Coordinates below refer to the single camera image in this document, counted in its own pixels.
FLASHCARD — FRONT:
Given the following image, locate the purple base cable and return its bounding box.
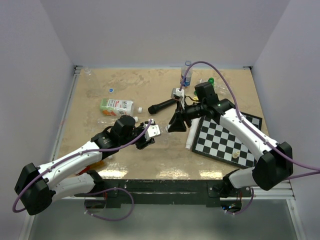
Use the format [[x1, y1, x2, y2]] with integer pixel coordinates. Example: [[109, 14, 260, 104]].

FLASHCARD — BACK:
[[84, 187, 135, 221]]

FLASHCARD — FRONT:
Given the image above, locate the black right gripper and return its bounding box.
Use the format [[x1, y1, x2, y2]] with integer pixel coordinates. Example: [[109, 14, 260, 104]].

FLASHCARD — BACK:
[[168, 99, 207, 133]]

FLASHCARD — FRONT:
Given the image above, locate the gold label drink bottle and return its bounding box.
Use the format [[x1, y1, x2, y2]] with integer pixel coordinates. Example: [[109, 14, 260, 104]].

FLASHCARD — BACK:
[[75, 160, 105, 176]]

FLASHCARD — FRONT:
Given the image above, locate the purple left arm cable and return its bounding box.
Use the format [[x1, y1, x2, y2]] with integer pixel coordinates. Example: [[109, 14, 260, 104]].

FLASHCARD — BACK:
[[12, 119, 154, 213]]

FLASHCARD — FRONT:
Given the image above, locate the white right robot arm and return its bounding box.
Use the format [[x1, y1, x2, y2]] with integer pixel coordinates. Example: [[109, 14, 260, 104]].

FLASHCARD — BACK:
[[167, 82, 293, 197]]

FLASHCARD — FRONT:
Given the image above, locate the white microphone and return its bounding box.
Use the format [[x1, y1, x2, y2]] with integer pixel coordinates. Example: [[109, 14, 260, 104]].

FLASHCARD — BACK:
[[185, 118, 200, 150]]

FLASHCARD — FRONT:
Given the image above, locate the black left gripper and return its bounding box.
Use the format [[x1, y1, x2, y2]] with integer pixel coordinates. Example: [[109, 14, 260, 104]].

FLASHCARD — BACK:
[[120, 121, 155, 150]]

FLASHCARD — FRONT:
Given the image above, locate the aluminium frame rail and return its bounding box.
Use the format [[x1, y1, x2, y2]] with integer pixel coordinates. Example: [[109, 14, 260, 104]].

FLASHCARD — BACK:
[[253, 180, 307, 240]]

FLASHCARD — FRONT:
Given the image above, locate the cream chess piece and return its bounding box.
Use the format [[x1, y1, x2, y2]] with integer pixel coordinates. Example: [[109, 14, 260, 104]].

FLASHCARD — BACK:
[[232, 151, 241, 159]]

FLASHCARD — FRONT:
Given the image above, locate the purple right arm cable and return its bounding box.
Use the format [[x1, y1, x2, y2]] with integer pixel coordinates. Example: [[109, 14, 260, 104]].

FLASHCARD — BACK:
[[179, 60, 320, 180]]

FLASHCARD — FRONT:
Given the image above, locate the clear crushed bottle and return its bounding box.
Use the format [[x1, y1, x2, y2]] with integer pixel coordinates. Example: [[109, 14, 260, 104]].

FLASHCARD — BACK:
[[96, 115, 137, 128]]

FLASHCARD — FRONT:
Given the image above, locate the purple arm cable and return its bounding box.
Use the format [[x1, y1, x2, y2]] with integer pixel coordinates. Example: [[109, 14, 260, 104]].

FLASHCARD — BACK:
[[12, 119, 154, 213], [179, 60, 320, 180]]

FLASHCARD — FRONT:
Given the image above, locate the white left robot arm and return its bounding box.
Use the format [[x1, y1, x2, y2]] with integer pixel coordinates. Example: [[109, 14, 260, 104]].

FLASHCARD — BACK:
[[12, 115, 161, 216]]

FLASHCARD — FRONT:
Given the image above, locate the blue label water bottle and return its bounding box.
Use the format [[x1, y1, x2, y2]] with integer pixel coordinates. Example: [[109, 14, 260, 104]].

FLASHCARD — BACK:
[[180, 60, 193, 88]]

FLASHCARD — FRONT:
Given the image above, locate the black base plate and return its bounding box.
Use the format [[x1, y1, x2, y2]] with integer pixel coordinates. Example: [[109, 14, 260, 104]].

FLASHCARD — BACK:
[[76, 179, 251, 208]]

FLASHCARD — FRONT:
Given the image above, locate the black microphone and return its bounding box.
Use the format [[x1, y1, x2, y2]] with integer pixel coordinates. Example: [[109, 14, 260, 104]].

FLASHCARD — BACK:
[[148, 96, 181, 115]]

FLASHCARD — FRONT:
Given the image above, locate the clear bottle lying right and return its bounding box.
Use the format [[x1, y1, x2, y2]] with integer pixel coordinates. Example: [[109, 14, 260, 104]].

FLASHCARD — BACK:
[[198, 78, 232, 98]]

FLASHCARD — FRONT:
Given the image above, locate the clear bottle back left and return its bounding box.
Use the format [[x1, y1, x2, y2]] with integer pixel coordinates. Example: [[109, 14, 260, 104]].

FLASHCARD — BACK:
[[83, 67, 101, 95]]

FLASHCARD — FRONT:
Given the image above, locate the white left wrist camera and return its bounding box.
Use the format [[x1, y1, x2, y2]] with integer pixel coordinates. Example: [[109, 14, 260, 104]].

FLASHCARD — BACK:
[[144, 118, 161, 141]]

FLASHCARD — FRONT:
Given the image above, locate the green plastic bottle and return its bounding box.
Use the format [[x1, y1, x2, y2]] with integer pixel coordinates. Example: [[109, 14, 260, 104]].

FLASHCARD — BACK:
[[208, 77, 215, 87]]

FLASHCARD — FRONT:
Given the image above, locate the green tea label bottle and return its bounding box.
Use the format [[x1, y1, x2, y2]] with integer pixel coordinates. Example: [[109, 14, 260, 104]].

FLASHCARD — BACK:
[[99, 98, 143, 117]]

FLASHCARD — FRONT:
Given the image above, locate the black white chessboard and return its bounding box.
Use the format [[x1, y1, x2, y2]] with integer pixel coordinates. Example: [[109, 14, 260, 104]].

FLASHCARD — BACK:
[[191, 117, 257, 169]]

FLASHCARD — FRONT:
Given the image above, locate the clear plastic bottle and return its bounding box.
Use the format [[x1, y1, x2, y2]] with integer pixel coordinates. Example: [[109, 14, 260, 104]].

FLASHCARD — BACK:
[[160, 125, 171, 136]]

